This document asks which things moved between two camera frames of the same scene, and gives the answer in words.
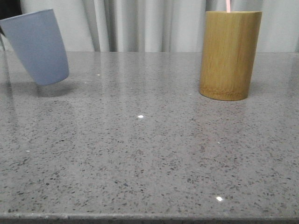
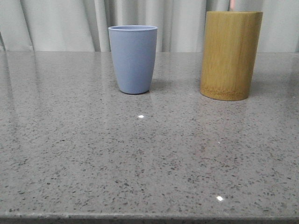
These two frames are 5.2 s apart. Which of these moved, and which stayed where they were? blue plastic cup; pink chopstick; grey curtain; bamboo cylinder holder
Moved: blue plastic cup; pink chopstick
Stayed: bamboo cylinder holder; grey curtain
